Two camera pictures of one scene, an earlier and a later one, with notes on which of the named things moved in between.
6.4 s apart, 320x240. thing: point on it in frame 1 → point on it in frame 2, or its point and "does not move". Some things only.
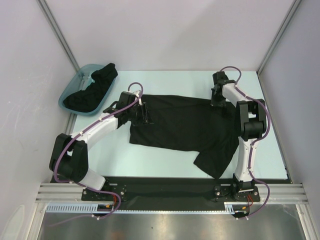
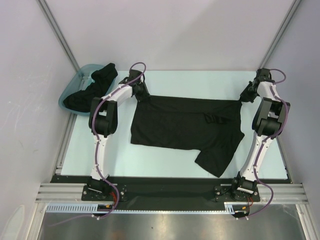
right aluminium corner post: x=291 y=13 does not move
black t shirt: x=191 y=123 does not move
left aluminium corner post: x=46 y=9 does not move
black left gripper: x=145 y=117 → x=145 y=95
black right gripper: x=217 y=100 → x=247 y=95
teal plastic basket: x=82 y=77 does not move
